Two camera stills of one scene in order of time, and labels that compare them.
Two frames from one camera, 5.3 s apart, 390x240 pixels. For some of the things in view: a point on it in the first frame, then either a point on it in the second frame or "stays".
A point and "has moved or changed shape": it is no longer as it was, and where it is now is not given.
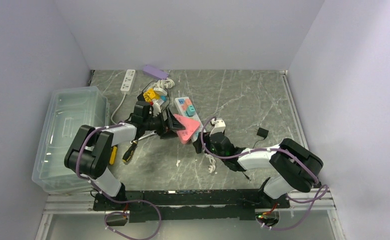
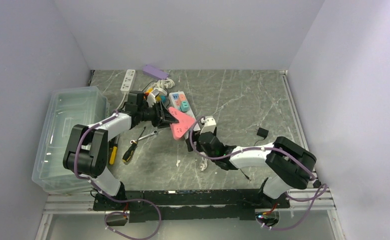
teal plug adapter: (190, 111) → (184, 106)
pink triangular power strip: (192, 127) has moved or changed shape
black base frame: (166, 205) stays
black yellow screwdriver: (129, 152) stays
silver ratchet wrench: (154, 132) stays
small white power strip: (127, 82) stays
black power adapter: (262, 132) stays
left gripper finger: (168, 134) → (162, 124)
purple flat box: (155, 72) stays
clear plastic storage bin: (66, 111) stays
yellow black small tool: (113, 155) stays
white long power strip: (185, 108) has moved or changed shape
